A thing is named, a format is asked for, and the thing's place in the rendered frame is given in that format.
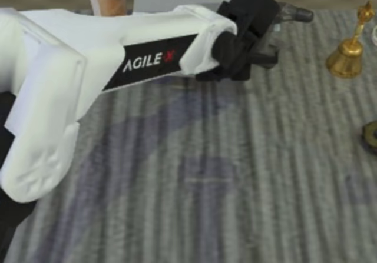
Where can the golden hand bell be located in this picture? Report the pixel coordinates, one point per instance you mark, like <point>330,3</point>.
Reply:
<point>349,51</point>

